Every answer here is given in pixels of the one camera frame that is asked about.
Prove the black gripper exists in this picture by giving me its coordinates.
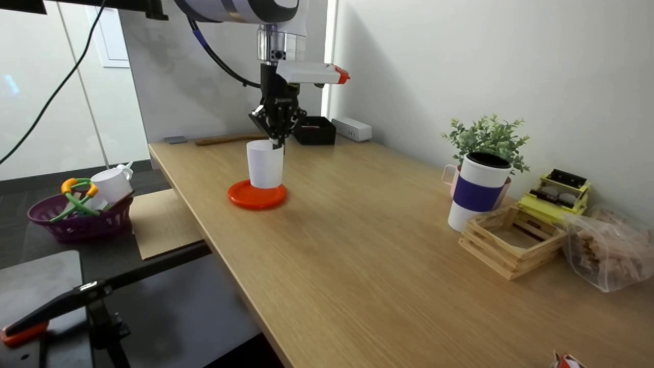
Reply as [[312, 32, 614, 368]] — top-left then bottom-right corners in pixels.
[[246, 63, 306, 148]]

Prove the white cup with handle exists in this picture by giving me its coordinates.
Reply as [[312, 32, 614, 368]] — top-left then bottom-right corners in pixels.
[[245, 136, 286, 192]]

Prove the black tray with red label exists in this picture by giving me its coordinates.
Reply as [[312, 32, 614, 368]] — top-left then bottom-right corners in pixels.
[[292, 115, 337, 147]]

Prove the long wooden stick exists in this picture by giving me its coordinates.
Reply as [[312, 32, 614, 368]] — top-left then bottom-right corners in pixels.
[[193, 133, 265, 147]]

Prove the white rectangular device box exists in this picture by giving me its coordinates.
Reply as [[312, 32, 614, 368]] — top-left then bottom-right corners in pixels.
[[330, 115, 373, 142]]

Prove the brown cardboard sheet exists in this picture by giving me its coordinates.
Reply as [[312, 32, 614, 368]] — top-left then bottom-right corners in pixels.
[[127, 188, 208, 262]]

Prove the white toy mug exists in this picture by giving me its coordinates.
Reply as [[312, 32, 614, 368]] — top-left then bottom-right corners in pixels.
[[87, 162, 136, 212]]

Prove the green plant in pink pot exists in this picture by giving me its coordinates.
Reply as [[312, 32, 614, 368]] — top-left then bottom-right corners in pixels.
[[440, 113, 530, 211]]

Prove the purple plastic basket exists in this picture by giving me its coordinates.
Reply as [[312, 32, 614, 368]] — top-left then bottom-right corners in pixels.
[[25, 192, 136, 245]]

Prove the wooden slat crate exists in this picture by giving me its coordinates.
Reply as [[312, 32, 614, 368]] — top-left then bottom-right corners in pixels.
[[456, 202, 568, 281]]

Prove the yellow toy block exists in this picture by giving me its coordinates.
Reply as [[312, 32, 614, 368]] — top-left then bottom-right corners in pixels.
[[515, 167, 593, 224]]

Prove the grey flat board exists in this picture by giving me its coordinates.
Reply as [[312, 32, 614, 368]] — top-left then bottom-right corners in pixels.
[[0, 247, 86, 330]]

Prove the clear plastic bag of snacks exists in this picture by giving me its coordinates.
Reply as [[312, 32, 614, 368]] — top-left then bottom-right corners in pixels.
[[557, 209, 654, 294]]

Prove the small red white toy figure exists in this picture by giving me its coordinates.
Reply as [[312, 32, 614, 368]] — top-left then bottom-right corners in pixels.
[[550, 349, 589, 368]]

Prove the white wrist camera orange tip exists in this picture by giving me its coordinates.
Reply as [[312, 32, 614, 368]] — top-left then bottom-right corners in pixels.
[[273, 59, 352, 87]]

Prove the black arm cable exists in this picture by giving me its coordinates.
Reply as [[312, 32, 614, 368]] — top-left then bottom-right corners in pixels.
[[185, 15, 265, 92]]

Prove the green toy ring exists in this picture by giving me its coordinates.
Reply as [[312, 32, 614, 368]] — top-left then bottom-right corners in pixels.
[[48, 179, 104, 224]]

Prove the thin black cable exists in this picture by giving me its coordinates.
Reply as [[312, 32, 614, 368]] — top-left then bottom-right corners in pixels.
[[0, 0, 108, 167]]

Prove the orange toy ring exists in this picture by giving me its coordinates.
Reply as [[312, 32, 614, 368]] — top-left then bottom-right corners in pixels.
[[59, 175, 102, 200]]

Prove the black camera stand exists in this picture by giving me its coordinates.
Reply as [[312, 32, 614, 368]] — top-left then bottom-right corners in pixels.
[[0, 238, 214, 368]]

